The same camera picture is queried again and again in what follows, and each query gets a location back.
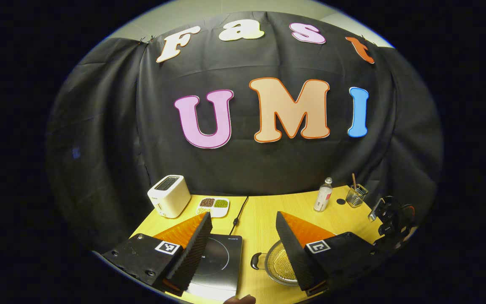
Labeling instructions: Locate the clear glass holder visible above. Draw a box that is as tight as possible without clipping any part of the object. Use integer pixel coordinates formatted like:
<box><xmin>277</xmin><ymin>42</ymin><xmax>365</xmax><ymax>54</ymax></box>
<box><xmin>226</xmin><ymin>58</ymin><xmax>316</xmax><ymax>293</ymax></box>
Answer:
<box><xmin>346</xmin><ymin>184</ymin><xmax>369</xmax><ymax>208</ymax></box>

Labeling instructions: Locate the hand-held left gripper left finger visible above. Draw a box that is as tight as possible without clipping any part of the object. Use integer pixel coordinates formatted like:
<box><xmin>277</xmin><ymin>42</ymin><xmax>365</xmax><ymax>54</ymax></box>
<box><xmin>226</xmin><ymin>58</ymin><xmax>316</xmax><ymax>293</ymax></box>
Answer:
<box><xmin>102</xmin><ymin>212</ymin><xmax>213</xmax><ymax>296</ymax></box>

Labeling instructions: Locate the black clamp mount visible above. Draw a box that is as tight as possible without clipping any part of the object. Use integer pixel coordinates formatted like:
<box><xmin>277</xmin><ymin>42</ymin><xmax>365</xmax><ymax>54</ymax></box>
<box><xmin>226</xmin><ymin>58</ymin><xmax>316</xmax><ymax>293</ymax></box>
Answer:
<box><xmin>367</xmin><ymin>195</ymin><xmax>416</xmax><ymax>250</ymax></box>

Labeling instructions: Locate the small clear plastic bottle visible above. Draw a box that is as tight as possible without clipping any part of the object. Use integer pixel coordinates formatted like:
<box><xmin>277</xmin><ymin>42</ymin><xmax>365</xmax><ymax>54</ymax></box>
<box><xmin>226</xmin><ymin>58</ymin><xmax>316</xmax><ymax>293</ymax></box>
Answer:
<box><xmin>314</xmin><ymin>177</ymin><xmax>333</xmax><ymax>212</ymax></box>

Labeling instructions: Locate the white toaster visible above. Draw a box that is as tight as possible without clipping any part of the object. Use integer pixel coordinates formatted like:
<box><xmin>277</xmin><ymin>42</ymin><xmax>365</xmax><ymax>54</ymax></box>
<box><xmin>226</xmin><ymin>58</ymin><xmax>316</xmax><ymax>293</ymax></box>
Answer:
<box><xmin>147</xmin><ymin>175</ymin><xmax>192</xmax><ymax>219</ymax></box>

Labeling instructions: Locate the white divided dish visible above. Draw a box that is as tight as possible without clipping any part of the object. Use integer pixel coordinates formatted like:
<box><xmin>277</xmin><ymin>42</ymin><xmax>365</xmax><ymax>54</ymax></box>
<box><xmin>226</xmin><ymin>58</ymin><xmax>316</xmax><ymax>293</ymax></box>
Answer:
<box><xmin>196</xmin><ymin>197</ymin><xmax>230</xmax><ymax>218</ymax></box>

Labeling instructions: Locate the black backdrop cloth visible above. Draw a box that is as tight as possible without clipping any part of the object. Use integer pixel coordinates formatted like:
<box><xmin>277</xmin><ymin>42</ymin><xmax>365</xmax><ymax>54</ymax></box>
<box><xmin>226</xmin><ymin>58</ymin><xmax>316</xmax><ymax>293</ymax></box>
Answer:
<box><xmin>45</xmin><ymin>11</ymin><xmax>444</xmax><ymax>254</ymax></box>

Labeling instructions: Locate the black induction cooktop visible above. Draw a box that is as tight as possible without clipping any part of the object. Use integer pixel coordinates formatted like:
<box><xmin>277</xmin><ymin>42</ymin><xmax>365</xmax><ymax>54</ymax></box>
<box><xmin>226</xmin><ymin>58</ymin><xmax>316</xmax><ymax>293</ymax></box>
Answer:
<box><xmin>184</xmin><ymin>234</ymin><xmax>243</xmax><ymax>302</ymax></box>

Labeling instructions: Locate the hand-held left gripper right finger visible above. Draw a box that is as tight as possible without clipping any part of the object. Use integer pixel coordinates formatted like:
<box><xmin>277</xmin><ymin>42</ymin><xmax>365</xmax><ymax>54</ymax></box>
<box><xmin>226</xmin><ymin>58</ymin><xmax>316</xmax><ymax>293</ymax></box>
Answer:
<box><xmin>275</xmin><ymin>211</ymin><xmax>381</xmax><ymax>297</ymax></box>

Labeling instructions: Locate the large pile of yellow soybeans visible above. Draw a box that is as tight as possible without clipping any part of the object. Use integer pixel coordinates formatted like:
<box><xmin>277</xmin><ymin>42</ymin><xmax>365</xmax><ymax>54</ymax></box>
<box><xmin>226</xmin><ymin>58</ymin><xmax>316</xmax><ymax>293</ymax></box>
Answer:
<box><xmin>278</xmin><ymin>248</ymin><xmax>298</xmax><ymax>281</ymax></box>

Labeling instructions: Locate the stainless steel pot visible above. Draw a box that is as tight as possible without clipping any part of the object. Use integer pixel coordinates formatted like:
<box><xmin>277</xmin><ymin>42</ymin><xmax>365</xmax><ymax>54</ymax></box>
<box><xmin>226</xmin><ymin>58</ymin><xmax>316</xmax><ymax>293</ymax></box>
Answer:
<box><xmin>251</xmin><ymin>241</ymin><xmax>300</xmax><ymax>287</ymax></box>

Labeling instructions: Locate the black power cable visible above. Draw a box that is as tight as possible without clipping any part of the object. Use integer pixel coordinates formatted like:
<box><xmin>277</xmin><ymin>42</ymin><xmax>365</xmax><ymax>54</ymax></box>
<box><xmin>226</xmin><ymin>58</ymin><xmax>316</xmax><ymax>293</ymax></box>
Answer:
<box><xmin>230</xmin><ymin>196</ymin><xmax>250</xmax><ymax>237</ymax></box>

